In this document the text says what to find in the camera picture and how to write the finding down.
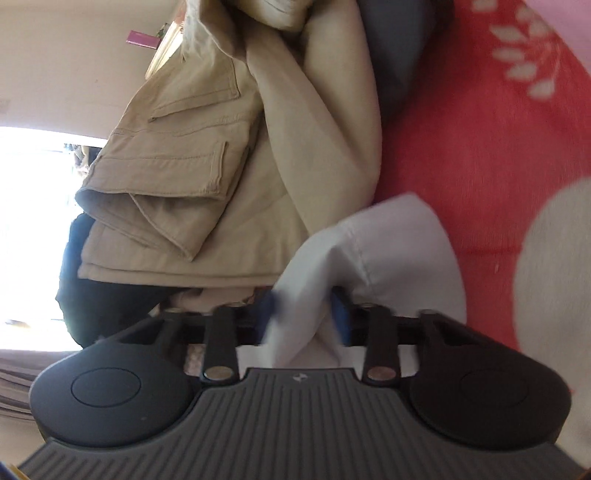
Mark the khaki cargo pants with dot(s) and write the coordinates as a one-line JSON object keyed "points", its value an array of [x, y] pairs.
{"points": [[184, 184]]}

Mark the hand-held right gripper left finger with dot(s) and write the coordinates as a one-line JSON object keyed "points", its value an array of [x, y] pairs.
{"points": [[268, 323]]}

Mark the beige curtain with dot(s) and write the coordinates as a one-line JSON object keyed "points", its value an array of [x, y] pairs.
{"points": [[18, 378]]}

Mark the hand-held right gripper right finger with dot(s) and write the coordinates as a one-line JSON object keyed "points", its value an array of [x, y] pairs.
{"points": [[339, 318]]}

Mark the white shirt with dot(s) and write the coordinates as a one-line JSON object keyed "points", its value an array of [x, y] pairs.
{"points": [[392, 254]]}

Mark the grey-blue garment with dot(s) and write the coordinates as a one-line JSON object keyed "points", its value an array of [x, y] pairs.
{"points": [[397, 55]]}

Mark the pink floral blanket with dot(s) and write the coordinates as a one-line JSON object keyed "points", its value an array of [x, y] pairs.
{"points": [[485, 161]]}

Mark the small magenta object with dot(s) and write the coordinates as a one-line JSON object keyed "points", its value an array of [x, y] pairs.
{"points": [[143, 39]]}

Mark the black knit garment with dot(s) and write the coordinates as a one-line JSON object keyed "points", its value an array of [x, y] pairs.
{"points": [[106, 300]]}

